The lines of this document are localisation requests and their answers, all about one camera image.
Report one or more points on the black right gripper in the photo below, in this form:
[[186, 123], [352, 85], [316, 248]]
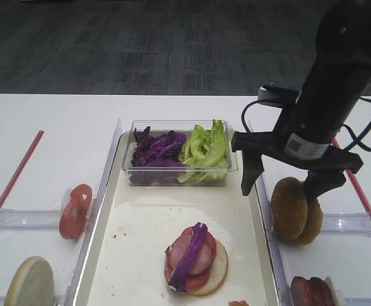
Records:
[[306, 127]]

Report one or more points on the sesame bun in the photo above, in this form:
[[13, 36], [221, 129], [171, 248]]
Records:
[[289, 208], [313, 224]]

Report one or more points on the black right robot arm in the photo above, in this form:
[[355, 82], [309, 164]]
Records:
[[344, 36]]

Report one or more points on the green lettuce leaves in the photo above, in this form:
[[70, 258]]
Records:
[[205, 149]]

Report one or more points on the tomato slice on burger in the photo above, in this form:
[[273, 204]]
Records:
[[192, 283]]

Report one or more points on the upright meat patties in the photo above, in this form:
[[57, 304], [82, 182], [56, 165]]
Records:
[[312, 292]]

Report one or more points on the upright tomato slices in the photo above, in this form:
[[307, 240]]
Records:
[[74, 216]]

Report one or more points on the white tomato pusher block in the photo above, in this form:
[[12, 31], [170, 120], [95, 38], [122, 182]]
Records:
[[65, 199]]

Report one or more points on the clear plastic salad container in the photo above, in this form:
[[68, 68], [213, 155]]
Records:
[[168, 176]]

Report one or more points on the bottom bun on tray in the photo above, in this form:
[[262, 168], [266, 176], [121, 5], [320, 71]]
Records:
[[217, 274]]

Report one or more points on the ham slice on burger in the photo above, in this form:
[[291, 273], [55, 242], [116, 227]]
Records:
[[205, 258]]

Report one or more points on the shredded purple cabbage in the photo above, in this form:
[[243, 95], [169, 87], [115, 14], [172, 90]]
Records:
[[159, 151]]

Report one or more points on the white patty pusher block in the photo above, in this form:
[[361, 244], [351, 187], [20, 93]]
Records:
[[337, 294]]

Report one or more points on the purple cabbage strip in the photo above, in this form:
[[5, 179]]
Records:
[[177, 280]]

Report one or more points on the white metal tray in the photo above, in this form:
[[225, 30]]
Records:
[[138, 223]]

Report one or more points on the upright pale bun half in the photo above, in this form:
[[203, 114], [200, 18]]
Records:
[[32, 284]]

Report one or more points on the right clear long rail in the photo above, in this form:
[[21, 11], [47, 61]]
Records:
[[275, 248]]

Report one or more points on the clear long rail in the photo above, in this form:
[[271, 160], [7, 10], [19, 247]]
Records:
[[93, 207], [275, 248]]

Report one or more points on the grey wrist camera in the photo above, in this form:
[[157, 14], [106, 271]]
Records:
[[273, 96]]

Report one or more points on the clear top-bun slider rail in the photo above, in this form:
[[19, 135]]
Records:
[[348, 224]]

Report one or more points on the right red rail strip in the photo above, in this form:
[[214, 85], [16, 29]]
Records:
[[359, 191]]

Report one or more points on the red rail strip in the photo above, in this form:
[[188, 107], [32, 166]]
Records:
[[359, 191], [20, 167]]

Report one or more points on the clear patty slider rail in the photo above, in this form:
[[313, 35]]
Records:
[[352, 301]]

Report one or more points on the left clear long rail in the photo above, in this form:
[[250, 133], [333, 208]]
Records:
[[93, 207]]

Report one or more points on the left red rail strip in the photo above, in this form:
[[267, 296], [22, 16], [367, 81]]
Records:
[[20, 167]]

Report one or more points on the clear tomato slider rail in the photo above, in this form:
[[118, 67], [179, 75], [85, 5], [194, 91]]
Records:
[[11, 219]]

